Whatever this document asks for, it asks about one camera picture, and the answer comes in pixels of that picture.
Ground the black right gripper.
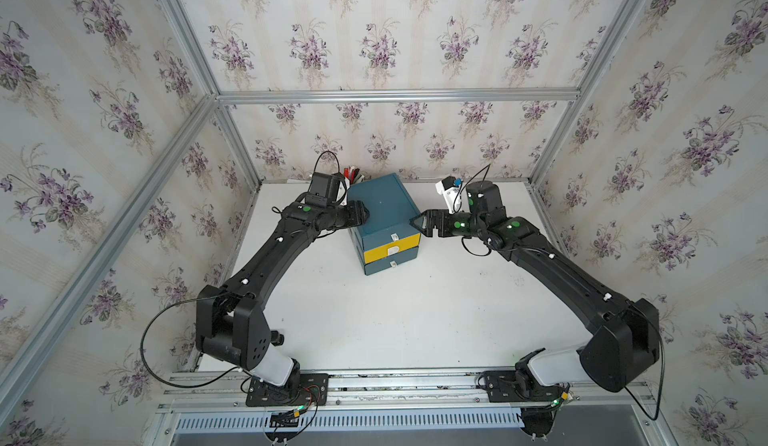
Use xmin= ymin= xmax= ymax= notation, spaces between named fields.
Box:
xmin=407 ymin=206 xmax=486 ymax=239

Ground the teal drawer cabinet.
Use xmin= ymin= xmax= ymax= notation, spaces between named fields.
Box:
xmin=348 ymin=174 xmax=421 ymax=268

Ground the yellow drawer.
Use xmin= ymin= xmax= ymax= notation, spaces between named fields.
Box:
xmin=363 ymin=233 xmax=421 ymax=265

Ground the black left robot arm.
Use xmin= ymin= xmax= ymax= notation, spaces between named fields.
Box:
xmin=195 ymin=200 xmax=370 ymax=389

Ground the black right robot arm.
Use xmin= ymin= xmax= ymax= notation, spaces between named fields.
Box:
xmin=410 ymin=181 xmax=665 ymax=401

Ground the teal bottom drawer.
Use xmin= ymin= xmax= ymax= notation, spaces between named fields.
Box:
xmin=363 ymin=247 xmax=419 ymax=276

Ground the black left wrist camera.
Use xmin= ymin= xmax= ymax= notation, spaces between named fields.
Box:
xmin=305 ymin=172 xmax=342 ymax=208

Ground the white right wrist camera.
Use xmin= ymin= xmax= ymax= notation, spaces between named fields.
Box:
xmin=435 ymin=176 xmax=463 ymax=214

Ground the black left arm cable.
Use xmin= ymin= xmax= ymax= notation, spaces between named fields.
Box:
xmin=139 ymin=294 xmax=247 ymax=390

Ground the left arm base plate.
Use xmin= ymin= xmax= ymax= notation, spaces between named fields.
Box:
xmin=245 ymin=373 xmax=330 ymax=407

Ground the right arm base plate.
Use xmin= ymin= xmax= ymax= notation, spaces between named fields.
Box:
xmin=475 ymin=370 xmax=568 ymax=404

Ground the aluminium mounting rail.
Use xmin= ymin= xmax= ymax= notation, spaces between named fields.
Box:
xmin=155 ymin=364 xmax=655 ymax=414

